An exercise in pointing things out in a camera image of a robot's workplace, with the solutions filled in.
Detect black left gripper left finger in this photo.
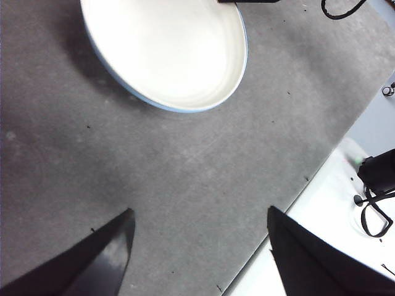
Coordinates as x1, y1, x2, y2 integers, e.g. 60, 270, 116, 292
0, 208, 136, 296

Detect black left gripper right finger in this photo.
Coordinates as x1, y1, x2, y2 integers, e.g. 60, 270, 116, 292
267, 205, 395, 296

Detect blue plate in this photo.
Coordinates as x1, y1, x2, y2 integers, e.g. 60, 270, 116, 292
79, 0, 249, 113

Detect small metal knob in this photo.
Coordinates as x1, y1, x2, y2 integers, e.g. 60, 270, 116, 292
381, 81, 395, 98

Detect black flat object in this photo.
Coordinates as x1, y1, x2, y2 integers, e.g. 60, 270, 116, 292
217, 0, 280, 4

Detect black cable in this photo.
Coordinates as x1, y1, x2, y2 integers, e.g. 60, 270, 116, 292
360, 184, 395, 238
320, 0, 367, 20

